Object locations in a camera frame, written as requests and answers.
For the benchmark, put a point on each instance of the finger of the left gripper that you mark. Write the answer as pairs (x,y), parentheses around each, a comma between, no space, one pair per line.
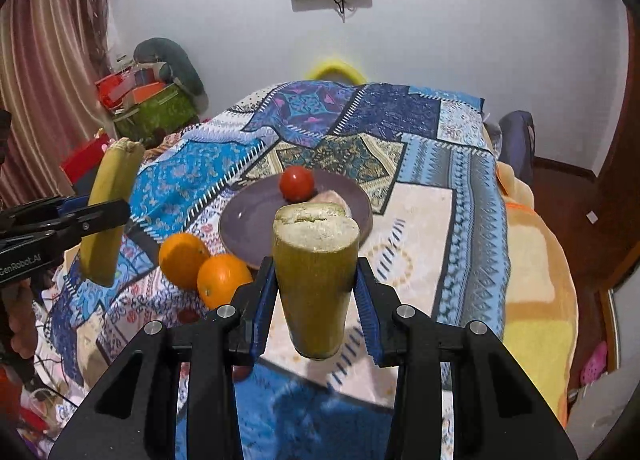
(45,209)
(72,226)

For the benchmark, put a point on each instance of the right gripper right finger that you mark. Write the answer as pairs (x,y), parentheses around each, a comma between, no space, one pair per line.
(376,305)

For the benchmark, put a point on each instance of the purple ceramic plate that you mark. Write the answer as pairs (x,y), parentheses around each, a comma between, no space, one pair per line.
(245,225)

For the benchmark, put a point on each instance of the yellow plastic hoop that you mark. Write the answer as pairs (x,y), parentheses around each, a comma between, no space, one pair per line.
(333,69)

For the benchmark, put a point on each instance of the dark red grape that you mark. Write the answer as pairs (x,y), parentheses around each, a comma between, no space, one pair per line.
(188,316)
(240,373)

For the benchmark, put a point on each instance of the green storage box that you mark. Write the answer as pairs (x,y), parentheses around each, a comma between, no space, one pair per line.
(164,113)

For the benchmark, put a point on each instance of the striped pink curtain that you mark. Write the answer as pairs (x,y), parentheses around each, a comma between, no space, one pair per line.
(52,54)

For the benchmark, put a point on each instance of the dark blue bag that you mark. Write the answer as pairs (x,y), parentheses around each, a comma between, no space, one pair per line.
(518,144)

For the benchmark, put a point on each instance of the peeled pomelo segment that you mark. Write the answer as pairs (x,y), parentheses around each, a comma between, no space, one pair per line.
(330,198)

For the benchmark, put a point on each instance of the red box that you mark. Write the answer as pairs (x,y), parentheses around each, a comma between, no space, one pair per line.
(85,158)

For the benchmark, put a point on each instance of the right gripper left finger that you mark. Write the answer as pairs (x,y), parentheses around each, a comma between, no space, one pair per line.
(255,305)

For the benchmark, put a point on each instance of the large orange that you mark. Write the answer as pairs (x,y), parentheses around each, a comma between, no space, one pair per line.
(181,257)
(219,277)

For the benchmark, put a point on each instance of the yellow orange blanket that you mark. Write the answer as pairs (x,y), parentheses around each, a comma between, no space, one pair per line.
(541,303)

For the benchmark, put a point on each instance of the grey neck pillow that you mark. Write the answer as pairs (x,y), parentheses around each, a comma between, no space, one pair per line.
(171,53)

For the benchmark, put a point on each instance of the blue patchwork bedspread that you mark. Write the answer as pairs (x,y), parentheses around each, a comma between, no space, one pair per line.
(438,237)

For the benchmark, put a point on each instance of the red tomato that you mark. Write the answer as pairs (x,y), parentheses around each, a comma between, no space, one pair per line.
(296,184)

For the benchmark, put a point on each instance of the person's left hand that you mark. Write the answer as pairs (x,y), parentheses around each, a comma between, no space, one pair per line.
(17,301)

